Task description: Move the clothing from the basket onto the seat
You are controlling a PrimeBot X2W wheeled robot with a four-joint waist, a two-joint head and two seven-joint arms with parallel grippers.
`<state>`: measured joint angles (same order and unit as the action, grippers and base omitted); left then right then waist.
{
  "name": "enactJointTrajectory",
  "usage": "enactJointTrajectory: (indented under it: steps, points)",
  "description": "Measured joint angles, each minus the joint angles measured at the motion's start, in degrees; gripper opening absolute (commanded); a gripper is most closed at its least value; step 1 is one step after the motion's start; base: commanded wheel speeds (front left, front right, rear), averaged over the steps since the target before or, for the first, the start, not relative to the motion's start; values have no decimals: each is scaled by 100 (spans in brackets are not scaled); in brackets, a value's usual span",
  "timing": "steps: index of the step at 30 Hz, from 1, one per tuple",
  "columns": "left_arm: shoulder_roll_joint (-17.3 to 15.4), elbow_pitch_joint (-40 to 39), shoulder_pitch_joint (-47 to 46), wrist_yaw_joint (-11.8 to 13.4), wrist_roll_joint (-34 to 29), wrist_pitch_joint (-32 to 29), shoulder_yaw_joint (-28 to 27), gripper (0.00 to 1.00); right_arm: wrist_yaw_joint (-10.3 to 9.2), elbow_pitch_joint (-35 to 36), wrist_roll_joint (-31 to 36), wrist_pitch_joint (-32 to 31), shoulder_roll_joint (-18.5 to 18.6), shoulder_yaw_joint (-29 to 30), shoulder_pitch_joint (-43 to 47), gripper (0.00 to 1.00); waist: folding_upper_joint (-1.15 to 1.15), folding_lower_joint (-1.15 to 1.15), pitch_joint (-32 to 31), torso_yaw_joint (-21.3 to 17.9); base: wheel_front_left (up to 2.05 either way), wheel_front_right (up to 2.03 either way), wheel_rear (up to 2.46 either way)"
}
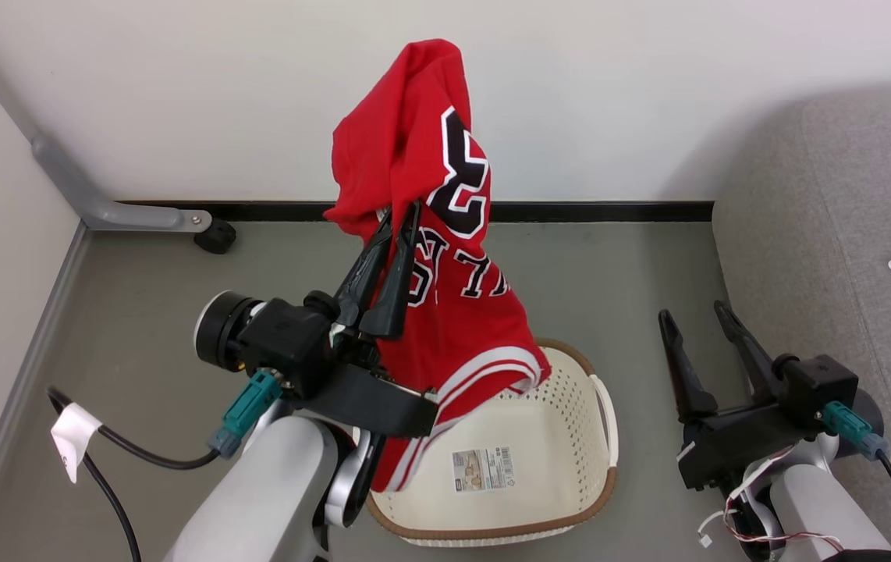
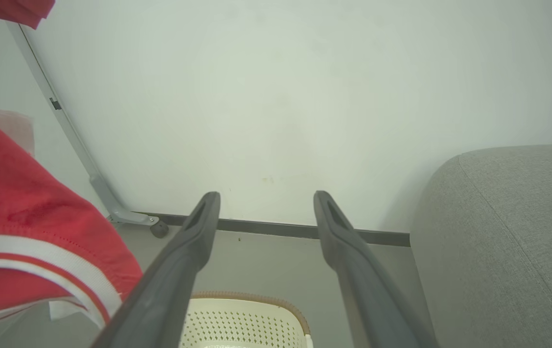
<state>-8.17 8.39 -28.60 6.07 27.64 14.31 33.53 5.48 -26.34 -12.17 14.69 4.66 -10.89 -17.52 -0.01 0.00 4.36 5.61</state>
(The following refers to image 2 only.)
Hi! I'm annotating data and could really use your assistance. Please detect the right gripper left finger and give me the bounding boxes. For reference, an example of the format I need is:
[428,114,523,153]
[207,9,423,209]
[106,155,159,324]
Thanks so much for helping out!
[91,191,222,348]

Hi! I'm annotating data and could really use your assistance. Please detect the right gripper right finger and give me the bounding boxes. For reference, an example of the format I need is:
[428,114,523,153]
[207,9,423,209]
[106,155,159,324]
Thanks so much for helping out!
[313,190,440,348]

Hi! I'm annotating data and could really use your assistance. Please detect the red jersey with white stripes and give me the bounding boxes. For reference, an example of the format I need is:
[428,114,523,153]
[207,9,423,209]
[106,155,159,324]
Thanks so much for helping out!
[0,0,144,334]

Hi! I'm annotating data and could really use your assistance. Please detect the beige plastic laundry basket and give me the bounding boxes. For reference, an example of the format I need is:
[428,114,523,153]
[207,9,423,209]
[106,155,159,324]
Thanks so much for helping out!
[179,291,313,348]

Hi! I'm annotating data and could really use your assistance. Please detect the grey metal stand with caster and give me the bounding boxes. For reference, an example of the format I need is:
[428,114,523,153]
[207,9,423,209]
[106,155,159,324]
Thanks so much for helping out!
[6,22,170,239]

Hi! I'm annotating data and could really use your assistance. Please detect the grey fabric sofa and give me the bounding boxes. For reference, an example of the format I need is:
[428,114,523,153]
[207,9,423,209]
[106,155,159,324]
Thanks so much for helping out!
[410,144,552,348]

